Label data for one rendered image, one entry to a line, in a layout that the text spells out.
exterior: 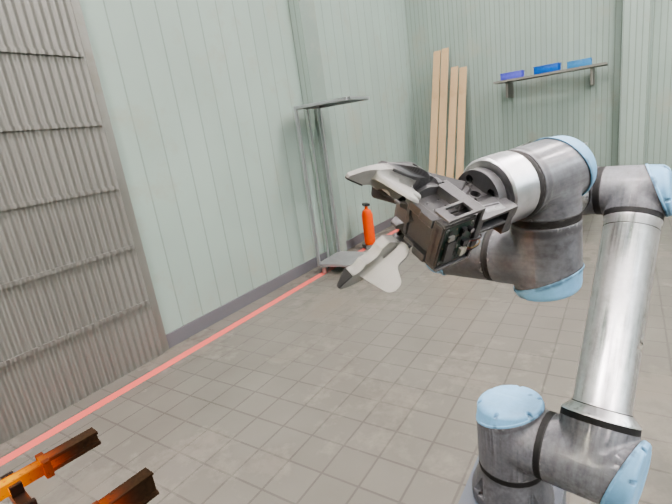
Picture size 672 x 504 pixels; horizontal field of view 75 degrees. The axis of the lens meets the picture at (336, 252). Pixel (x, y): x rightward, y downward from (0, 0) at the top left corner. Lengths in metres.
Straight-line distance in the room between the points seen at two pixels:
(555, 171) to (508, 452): 0.71
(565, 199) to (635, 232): 0.53
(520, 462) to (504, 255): 0.60
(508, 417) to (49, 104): 3.16
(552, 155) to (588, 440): 0.65
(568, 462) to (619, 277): 0.40
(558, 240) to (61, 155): 3.16
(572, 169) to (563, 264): 0.12
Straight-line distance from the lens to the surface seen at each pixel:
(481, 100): 7.75
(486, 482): 1.24
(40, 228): 3.35
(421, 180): 0.48
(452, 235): 0.47
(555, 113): 7.54
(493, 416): 1.11
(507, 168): 0.55
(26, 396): 3.47
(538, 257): 0.64
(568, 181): 0.62
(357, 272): 0.51
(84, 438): 1.07
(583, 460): 1.08
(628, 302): 1.11
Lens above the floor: 1.52
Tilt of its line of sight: 15 degrees down
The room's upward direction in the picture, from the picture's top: 8 degrees counter-clockwise
